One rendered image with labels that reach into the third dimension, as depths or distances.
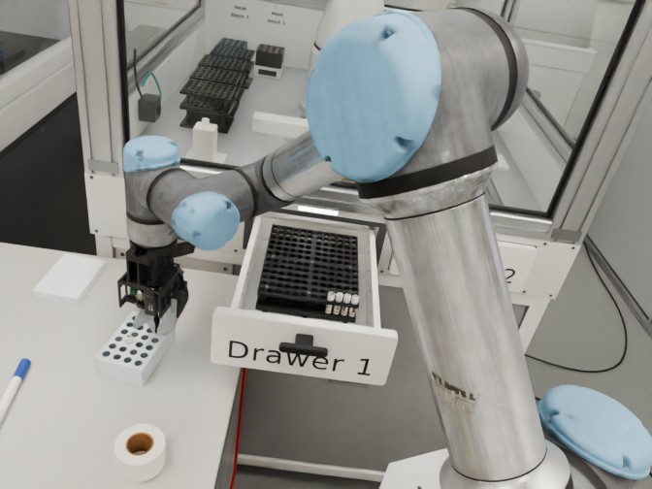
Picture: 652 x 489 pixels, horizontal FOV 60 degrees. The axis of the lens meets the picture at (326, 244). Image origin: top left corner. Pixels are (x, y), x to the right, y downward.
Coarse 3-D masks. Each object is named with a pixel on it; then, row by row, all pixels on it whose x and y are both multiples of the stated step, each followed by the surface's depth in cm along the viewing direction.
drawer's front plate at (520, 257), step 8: (504, 248) 116; (512, 248) 116; (520, 248) 116; (528, 248) 116; (392, 256) 119; (504, 256) 117; (512, 256) 117; (520, 256) 117; (528, 256) 117; (536, 256) 117; (392, 264) 119; (504, 264) 118; (512, 264) 118; (520, 264) 118; (528, 264) 118; (392, 272) 120; (520, 272) 119; (528, 272) 119; (512, 280) 120; (520, 280) 120; (512, 288) 121; (520, 288) 121
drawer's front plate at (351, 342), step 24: (216, 312) 86; (240, 312) 87; (264, 312) 88; (216, 336) 89; (240, 336) 89; (264, 336) 88; (288, 336) 88; (336, 336) 88; (360, 336) 88; (384, 336) 88; (216, 360) 92; (240, 360) 92; (264, 360) 91; (312, 360) 91; (384, 360) 90
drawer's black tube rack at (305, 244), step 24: (288, 240) 116; (312, 240) 112; (336, 240) 113; (264, 264) 103; (288, 264) 104; (312, 264) 105; (336, 264) 106; (288, 288) 98; (312, 288) 99; (336, 288) 100; (288, 312) 98; (312, 312) 98
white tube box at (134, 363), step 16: (128, 320) 100; (160, 320) 102; (112, 336) 97; (144, 336) 98; (160, 336) 98; (112, 352) 94; (128, 352) 94; (144, 352) 95; (160, 352) 98; (96, 368) 94; (112, 368) 93; (128, 368) 92; (144, 368) 92
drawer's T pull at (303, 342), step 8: (296, 336) 87; (304, 336) 87; (312, 336) 88; (280, 344) 85; (288, 344) 85; (296, 344) 85; (304, 344) 86; (312, 344) 86; (288, 352) 85; (296, 352) 85; (304, 352) 85; (312, 352) 85; (320, 352) 85
